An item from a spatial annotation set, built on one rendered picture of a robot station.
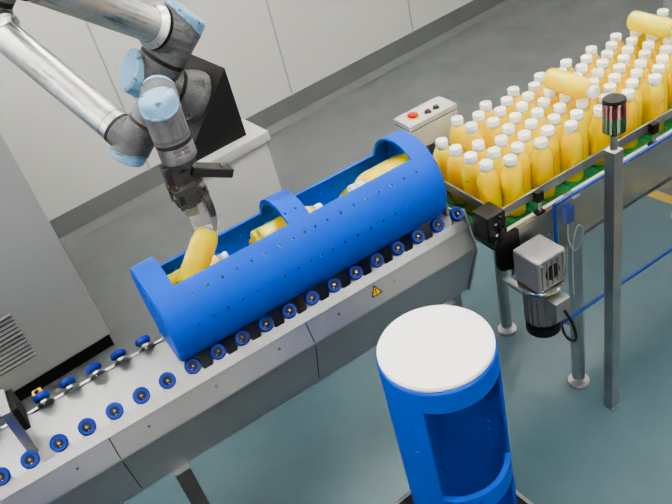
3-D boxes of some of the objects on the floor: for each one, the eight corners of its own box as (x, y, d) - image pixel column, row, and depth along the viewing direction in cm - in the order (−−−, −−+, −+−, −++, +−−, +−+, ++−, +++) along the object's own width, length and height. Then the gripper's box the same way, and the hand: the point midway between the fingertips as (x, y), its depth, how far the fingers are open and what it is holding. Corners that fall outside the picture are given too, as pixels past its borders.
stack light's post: (603, 404, 273) (603, 149, 208) (611, 399, 274) (613, 144, 209) (612, 411, 270) (614, 154, 205) (619, 405, 271) (624, 148, 206)
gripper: (153, 159, 180) (181, 229, 193) (169, 175, 171) (198, 247, 184) (184, 145, 183) (210, 214, 195) (202, 160, 174) (228, 232, 187)
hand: (212, 221), depth 190 cm, fingers closed on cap, 4 cm apart
